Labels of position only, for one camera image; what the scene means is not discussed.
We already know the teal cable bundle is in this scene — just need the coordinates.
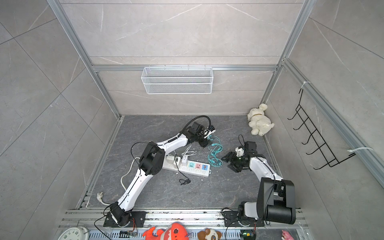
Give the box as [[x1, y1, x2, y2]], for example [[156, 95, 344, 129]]
[[206, 134, 225, 168]]

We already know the white USB charger adapter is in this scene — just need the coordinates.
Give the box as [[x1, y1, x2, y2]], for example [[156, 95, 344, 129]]
[[166, 155, 175, 164]]

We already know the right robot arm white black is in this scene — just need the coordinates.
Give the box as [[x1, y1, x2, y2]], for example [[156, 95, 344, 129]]
[[222, 152, 296, 227]]

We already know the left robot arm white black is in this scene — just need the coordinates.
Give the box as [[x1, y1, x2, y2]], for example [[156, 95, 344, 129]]
[[107, 122, 216, 227]]

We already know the white power plug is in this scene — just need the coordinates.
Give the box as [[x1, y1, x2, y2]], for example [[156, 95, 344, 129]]
[[96, 192, 110, 206]]

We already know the white power strip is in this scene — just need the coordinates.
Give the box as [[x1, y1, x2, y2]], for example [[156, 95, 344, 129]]
[[163, 157, 211, 178]]

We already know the white plush bear toy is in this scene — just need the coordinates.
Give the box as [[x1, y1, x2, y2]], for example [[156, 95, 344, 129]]
[[247, 104, 275, 137]]

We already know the brown dog plush toy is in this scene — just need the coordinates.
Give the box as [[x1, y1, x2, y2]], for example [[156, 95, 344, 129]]
[[197, 229, 223, 240]]

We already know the red plush toy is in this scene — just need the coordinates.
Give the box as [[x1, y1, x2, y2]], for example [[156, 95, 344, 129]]
[[143, 223, 189, 240]]

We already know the pink plush toy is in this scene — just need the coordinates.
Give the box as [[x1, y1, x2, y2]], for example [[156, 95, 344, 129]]
[[282, 230, 294, 240]]

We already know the white alarm clock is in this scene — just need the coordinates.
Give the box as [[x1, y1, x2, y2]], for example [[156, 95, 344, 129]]
[[58, 227, 90, 240]]

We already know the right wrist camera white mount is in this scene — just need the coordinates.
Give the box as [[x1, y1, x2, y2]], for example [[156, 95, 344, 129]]
[[235, 147, 245, 158]]

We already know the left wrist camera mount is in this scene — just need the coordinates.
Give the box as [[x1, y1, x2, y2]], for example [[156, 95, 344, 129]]
[[203, 125, 216, 139]]

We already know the black thin cable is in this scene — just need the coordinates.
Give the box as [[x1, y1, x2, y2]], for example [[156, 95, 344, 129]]
[[173, 155, 192, 186]]

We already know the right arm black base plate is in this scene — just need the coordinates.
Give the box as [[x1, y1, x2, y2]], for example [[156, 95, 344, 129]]
[[221, 208, 265, 228]]

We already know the white wire mesh basket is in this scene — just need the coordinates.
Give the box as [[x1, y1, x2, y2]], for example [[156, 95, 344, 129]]
[[141, 67, 214, 95]]

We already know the black wire hook rack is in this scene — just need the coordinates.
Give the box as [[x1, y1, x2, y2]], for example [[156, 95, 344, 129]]
[[287, 89, 356, 171]]

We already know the white power strip cord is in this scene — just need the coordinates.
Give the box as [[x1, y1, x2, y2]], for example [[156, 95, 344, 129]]
[[119, 156, 141, 191]]

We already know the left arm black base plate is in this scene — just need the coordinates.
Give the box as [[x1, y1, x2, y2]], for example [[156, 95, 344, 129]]
[[103, 211, 147, 228]]

